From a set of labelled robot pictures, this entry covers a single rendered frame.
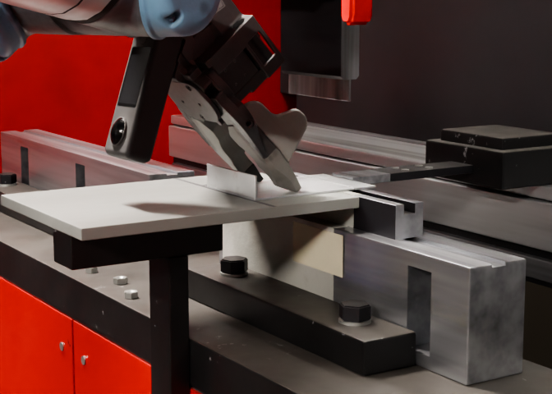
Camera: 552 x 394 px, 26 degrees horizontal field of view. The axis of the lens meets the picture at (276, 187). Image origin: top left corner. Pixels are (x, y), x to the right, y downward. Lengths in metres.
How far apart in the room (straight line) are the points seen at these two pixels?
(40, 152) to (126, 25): 0.89
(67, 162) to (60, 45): 0.36
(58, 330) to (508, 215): 0.51
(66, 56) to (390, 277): 1.02
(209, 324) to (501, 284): 0.29
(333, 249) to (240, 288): 0.10
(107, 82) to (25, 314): 0.60
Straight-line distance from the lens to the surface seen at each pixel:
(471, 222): 1.31
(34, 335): 1.43
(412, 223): 1.03
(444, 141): 1.26
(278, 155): 1.03
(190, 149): 1.83
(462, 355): 0.95
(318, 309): 1.05
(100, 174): 1.51
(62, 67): 1.92
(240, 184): 1.05
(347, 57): 1.08
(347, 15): 0.94
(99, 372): 1.27
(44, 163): 1.68
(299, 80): 1.15
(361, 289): 1.04
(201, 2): 0.81
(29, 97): 1.90
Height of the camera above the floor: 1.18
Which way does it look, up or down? 9 degrees down
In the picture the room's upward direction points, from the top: straight up
